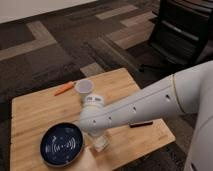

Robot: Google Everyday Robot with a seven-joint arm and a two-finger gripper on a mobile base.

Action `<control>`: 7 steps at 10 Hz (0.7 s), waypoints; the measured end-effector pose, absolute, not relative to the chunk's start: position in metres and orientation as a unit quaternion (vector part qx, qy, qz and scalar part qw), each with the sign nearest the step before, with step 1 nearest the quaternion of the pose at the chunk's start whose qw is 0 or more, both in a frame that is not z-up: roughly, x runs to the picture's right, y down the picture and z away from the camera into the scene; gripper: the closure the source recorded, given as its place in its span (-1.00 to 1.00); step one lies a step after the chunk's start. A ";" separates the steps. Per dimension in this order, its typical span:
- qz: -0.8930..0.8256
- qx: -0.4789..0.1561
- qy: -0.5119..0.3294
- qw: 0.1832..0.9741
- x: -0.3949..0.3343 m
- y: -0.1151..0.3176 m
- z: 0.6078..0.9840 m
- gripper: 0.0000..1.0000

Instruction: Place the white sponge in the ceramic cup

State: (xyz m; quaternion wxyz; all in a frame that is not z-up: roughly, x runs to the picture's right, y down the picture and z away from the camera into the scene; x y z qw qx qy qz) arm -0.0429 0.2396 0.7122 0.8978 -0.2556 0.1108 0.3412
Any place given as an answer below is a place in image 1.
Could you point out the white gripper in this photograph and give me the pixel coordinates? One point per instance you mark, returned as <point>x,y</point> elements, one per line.
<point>98,138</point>

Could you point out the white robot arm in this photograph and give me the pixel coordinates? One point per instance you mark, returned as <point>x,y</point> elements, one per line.
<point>189,91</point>

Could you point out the black and orange bar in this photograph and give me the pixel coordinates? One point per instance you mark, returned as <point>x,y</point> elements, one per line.
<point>141,124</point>

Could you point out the dark blue patterned bowl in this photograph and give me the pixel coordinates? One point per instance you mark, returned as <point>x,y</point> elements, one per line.
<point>61,144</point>

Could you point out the orange carrot toy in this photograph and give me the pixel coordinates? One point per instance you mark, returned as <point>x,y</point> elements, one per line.
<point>64,88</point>

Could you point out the black office chair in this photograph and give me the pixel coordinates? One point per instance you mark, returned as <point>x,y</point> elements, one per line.
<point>180,34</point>

